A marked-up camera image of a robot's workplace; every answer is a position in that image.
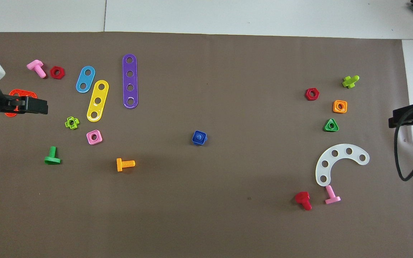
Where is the blue square nut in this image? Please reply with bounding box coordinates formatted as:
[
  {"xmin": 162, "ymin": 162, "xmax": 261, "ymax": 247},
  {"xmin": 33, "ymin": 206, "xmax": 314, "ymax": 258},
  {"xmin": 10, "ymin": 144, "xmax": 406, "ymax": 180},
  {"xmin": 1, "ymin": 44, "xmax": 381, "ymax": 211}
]
[{"xmin": 192, "ymin": 130, "xmax": 207, "ymax": 146}]

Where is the pink plastic screw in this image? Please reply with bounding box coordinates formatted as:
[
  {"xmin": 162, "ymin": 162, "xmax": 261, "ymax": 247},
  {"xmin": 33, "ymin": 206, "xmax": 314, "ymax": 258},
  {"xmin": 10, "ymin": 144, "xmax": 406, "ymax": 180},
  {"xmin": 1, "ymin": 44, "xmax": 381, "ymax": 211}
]
[
  {"xmin": 27, "ymin": 59, "xmax": 47, "ymax": 78},
  {"xmin": 324, "ymin": 185, "xmax": 341, "ymax": 205}
]

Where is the green plastic screw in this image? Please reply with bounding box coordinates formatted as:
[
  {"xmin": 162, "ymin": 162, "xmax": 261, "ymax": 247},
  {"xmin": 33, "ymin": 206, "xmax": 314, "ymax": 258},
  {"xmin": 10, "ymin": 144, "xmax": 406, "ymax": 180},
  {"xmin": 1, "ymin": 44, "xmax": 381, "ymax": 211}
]
[{"xmin": 44, "ymin": 146, "xmax": 62, "ymax": 165}]

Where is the lime cross-head screw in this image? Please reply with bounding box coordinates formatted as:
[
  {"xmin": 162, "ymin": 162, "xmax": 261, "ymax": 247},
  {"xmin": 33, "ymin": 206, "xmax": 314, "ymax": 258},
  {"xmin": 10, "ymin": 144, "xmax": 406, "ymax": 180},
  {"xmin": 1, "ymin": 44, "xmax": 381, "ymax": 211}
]
[{"xmin": 342, "ymin": 75, "xmax": 360, "ymax": 89}]

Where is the orange square nut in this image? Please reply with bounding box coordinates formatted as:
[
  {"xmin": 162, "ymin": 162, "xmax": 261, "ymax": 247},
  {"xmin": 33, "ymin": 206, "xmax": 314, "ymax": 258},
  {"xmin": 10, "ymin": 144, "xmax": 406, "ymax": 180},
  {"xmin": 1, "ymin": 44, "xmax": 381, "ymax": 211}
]
[{"xmin": 332, "ymin": 100, "xmax": 348, "ymax": 114}]

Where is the green triangle nut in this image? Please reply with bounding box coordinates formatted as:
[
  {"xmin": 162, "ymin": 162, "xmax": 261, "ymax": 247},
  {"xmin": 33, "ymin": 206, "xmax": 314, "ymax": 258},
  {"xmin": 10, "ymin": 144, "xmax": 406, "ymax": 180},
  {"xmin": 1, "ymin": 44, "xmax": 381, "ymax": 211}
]
[{"xmin": 323, "ymin": 118, "xmax": 340, "ymax": 132}]

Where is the pink square nut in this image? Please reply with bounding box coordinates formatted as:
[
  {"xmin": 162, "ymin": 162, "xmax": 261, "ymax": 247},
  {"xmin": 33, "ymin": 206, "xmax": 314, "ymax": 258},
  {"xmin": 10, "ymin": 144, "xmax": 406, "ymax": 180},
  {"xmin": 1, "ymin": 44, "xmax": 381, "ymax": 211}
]
[{"xmin": 86, "ymin": 129, "xmax": 103, "ymax": 145}]

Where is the orange plastic screw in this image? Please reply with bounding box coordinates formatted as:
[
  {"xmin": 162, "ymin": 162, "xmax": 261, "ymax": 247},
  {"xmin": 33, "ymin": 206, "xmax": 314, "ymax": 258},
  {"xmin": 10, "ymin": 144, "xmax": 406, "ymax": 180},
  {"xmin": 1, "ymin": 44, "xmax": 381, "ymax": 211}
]
[{"xmin": 116, "ymin": 158, "xmax": 136, "ymax": 172}]

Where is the red plastic screw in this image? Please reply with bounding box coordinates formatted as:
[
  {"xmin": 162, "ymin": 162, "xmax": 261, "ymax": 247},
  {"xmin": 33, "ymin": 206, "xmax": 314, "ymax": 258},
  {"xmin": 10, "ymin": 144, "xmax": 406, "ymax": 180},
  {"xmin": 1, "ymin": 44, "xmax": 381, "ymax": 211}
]
[{"xmin": 295, "ymin": 191, "xmax": 313, "ymax": 211}]

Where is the orange heart plate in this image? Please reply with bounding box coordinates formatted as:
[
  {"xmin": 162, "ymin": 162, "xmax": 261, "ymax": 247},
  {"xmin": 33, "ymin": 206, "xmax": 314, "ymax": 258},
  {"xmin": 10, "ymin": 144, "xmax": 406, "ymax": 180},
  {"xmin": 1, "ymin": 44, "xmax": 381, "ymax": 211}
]
[{"xmin": 5, "ymin": 89, "xmax": 38, "ymax": 118}]

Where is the blue two-hole plate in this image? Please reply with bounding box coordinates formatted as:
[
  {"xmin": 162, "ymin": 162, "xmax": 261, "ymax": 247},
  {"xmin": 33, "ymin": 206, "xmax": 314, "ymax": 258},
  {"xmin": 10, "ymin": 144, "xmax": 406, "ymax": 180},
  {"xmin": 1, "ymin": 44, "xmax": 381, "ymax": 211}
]
[{"xmin": 76, "ymin": 66, "xmax": 96, "ymax": 94}]

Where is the white curved perforated plate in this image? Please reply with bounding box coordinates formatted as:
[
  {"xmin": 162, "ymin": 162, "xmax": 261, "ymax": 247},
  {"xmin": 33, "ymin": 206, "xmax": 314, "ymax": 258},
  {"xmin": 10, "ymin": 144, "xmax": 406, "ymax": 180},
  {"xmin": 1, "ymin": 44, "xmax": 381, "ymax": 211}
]
[{"xmin": 315, "ymin": 144, "xmax": 370, "ymax": 187}]

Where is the yellow three-hole plate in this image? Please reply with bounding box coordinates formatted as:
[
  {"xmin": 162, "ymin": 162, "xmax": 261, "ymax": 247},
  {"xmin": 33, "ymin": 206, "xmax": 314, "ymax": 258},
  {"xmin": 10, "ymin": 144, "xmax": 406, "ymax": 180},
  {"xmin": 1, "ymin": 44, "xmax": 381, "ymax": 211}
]
[{"xmin": 86, "ymin": 80, "xmax": 109, "ymax": 123}]

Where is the purple four-hole plate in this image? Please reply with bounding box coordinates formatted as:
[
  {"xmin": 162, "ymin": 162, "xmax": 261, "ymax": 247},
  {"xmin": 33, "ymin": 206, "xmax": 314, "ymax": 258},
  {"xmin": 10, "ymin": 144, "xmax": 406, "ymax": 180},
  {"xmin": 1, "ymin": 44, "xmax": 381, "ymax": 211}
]
[{"xmin": 122, "ymin": 54, "xmax": 138, "ymax": 109}]

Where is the brown table mat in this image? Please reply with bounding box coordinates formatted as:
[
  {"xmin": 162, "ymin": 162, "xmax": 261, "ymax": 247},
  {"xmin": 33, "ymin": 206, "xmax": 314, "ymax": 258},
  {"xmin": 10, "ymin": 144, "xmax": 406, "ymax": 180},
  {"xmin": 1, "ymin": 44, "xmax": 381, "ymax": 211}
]
[{"xmin": 0, "ymin": 32, "xmax": 413, "ymax": 258}]

